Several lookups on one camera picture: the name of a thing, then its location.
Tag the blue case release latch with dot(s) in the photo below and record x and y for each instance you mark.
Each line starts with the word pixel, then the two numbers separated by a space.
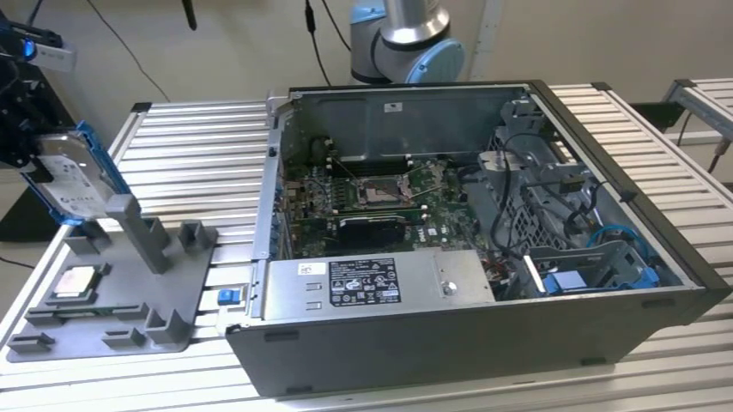
pixel 230 297

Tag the blue disk bay latch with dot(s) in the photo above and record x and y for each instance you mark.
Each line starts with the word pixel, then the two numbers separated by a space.
pixel 652 276
pixel 564 284

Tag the black graphics card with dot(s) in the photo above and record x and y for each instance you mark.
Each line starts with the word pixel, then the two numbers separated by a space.
pixel 372 229

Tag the hard disk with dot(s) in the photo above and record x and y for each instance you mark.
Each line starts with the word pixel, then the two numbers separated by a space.
pixel 63 180

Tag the black RAM slot bank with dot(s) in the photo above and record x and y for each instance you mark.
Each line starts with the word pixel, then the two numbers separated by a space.
pixel 373 162
pixel 384 211

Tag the black open PC case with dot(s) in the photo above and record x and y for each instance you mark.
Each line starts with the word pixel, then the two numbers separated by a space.
pixel 401 356

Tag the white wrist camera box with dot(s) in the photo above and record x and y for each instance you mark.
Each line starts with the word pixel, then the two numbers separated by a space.
pixel 54 58

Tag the black cabinet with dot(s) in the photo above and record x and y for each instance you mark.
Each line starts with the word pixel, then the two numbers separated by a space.
pixel 23 219

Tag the CPU socket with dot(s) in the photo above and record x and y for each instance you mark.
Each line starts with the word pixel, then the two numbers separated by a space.
pixel 381 193

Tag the grey metal disk bay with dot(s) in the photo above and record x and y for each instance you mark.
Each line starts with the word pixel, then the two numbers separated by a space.
pixel 544 206

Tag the grey parts rack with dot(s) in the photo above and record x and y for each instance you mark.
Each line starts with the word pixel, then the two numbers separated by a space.
pixel 143 279

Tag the green motherboard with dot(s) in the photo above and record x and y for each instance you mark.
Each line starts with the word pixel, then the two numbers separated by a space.
pixel 447 214

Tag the metal slat side table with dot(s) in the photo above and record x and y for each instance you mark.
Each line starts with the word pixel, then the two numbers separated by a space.
pixel 704 98

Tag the silver CPU chip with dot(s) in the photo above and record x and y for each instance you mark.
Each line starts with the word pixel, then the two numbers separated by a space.
pixel 75 281

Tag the small case wall sticker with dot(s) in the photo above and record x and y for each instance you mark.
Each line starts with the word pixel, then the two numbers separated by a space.
pixel 392 107

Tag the black power supply label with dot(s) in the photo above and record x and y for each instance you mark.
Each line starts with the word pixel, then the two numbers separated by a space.
pixel 364 281

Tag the black antenna rod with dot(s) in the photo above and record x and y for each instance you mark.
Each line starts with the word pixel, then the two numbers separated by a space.
pixel 190 15

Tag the grey power supply unit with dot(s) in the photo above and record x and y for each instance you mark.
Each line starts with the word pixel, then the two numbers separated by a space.
pixel 418 296

